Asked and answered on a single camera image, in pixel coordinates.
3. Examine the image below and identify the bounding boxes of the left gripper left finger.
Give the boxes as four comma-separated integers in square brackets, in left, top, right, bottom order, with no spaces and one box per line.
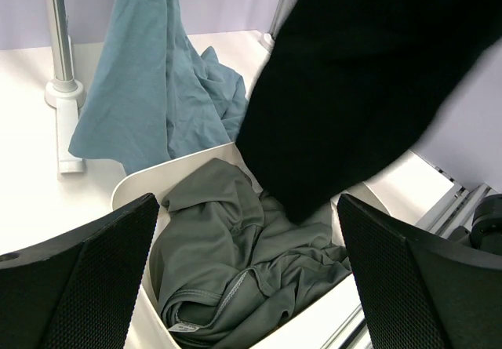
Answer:
[1,193,159,349]

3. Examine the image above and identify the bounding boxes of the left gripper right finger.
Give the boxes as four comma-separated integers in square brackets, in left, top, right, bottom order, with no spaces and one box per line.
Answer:
[337,194,501,348]

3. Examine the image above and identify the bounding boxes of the black t shirt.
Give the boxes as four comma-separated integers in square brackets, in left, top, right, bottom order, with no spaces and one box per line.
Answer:
[235,0,501,223]

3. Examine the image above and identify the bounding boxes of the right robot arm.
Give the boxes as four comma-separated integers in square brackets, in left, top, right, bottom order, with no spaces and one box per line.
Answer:
[448,194,502,256]

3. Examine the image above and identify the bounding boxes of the teal blue t shirt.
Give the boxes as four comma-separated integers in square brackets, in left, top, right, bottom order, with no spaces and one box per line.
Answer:
[68,0,250,176]

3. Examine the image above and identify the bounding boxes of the white laundry basket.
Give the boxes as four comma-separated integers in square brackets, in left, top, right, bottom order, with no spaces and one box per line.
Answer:
[111,144,371,348]

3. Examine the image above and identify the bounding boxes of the grey clothes in basket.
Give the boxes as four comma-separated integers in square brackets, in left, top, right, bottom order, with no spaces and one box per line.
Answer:
[149,158,351,348]

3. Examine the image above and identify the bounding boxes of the metal clothes rack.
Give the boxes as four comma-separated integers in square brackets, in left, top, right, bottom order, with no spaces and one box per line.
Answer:
[42,0,295,176]

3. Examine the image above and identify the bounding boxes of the aluminium mounting rail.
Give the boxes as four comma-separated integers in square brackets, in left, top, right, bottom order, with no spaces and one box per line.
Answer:
[322,151,496,348]

